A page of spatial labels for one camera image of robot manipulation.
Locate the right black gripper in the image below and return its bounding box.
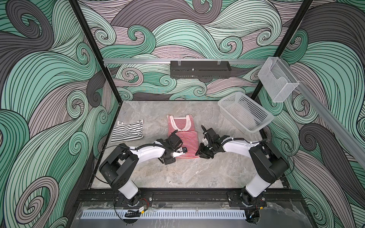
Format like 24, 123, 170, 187
194, 142, 215, 159

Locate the red white striped tank top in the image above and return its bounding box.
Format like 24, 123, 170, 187
167, 114, 199, 159

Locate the black white striped tank top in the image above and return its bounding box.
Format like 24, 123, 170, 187
111, 120, 144, 142

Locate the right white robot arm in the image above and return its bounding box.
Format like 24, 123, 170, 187
196, 125, 290, 201

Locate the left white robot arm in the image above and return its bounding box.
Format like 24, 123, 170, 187
99, 131, 188, 201

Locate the white plastic laundry basket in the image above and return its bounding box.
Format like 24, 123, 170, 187
218, 92, 274, 134

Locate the black perforated wall tray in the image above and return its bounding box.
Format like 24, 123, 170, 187
170, 60, 232, 80

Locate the aluminium wall rail back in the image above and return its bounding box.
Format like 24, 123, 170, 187
103, 58, 267, 66

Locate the aluminium wall rail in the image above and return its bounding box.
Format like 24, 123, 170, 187
284, 61, 365, 167
103, 58, 267, 66

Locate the clear plastic wall bin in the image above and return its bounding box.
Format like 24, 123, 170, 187
258, 57, 299, 103

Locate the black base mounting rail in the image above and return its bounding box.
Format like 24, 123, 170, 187
76, 188, 304, 209

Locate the white slotted cable duct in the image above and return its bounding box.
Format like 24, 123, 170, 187
80, 209, 246, 219

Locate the aluminium wall rail right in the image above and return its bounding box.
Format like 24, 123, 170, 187
284, 61, 365, 167

